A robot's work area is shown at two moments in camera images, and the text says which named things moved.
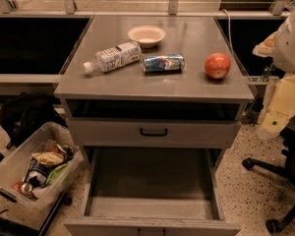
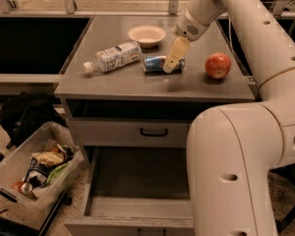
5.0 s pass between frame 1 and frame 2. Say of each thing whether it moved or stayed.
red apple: stayed
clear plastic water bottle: stayed
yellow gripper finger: moved
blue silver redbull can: stayed
